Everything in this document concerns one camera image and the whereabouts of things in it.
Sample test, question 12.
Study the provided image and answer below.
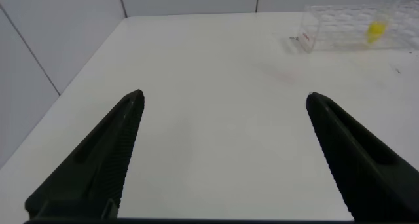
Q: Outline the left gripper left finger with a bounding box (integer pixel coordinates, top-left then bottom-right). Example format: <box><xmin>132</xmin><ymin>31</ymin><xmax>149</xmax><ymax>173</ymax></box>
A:
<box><xmin>24</xmin><ymin>88</ymin><xmax>145</xmax><ymax>220</ymax></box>

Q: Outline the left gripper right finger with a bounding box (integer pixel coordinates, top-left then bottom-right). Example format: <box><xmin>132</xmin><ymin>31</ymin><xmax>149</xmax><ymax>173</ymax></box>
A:
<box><xmin>305</xmin><ymin>91</ymin><xmax>419</xmax><ymax>223</ymax></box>

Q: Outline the test tube with yellow pigment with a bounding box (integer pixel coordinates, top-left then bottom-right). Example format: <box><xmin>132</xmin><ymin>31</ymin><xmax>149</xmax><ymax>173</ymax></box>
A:
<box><xmin>363</xmin><ymin>0</ymin><xmax>407</xmax><ymax>45</ymax></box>

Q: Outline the clear plastic test tube rack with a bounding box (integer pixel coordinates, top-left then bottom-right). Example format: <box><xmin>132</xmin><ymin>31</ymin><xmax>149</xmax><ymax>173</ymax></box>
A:
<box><xmin>297</xmin><ymin>3</ymin><xmax>419</xmax><ymax>54</ymax></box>

